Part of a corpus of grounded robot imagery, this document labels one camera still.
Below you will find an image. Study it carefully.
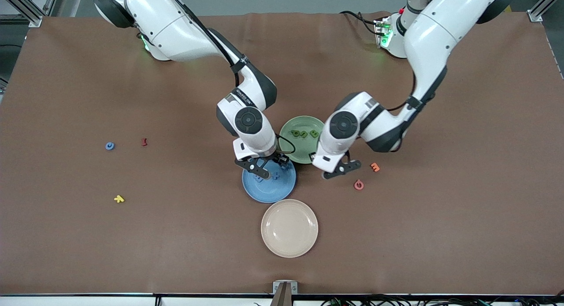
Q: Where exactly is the green plate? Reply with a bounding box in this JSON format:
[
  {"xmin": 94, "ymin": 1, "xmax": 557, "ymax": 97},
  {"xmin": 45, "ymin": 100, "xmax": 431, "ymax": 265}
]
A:
[{"xmin": 279, "ymin": 116, "xmax": 327, "ymax": 165}]

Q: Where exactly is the blue plate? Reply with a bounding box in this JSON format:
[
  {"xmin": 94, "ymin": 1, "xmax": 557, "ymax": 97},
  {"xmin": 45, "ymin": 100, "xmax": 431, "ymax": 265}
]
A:
[{"xmin": 242, "ymin": 158, "xmax": 297, "ymax": 204}]

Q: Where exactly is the beige plate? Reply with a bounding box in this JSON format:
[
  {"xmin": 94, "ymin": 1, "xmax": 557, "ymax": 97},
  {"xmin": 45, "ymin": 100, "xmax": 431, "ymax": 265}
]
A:
[{"xmin": 261, "ymin": 199, "xmax": 319, "ymax": 258}]

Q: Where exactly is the brown table mat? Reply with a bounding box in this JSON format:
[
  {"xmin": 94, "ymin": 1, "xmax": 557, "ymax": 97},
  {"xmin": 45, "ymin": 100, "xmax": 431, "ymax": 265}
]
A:
[{"xmin": 0, "ymin": 11, "xmax": 564, "ymax": 295}]

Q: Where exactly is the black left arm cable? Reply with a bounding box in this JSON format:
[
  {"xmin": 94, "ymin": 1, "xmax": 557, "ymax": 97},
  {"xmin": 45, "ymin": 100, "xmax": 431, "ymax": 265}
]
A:
[{"xmin": 386, "ymin": 68, "xmax": 419, "ymax": 112}]

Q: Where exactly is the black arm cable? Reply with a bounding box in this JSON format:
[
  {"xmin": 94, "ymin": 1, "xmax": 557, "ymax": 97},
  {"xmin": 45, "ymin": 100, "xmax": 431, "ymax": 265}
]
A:
[
  {"xmin": 163, "ymin": 0, "xmax": 297, "ymax": 157},
  {"xmin": 386, "ymin": 68, "xmax": 419, "ymax": 112}
]

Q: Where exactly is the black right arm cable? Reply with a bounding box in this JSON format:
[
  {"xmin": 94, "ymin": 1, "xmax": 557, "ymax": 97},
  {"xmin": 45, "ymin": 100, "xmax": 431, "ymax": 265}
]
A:
[{"xmin": 163, "ymin": 0, "xmax": 297, "ymax": 157}]

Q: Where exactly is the grey metal bracket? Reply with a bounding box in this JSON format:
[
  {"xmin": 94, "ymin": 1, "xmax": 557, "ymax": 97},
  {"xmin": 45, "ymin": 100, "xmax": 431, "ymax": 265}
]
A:
[{"xmin": 273, "ymin": 280, "xmax": 298, "ymax": 295}]

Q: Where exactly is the black left base cable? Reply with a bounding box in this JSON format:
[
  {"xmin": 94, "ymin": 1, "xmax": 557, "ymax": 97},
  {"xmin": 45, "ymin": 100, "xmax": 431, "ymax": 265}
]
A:
[{"xmin": 339, "ymin": 11, "xmax": 382, "ymax": 35}]

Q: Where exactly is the aluminium frame profile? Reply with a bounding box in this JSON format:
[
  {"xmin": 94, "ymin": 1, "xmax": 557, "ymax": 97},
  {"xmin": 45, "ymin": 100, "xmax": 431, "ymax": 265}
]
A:
[
  {"xmin": 527, "ymin": 0, "xmax": 564, "ymax": 22},
  {"xmin": 0, "ymin": 0, "xmax": 45, "ymax": 28}
]

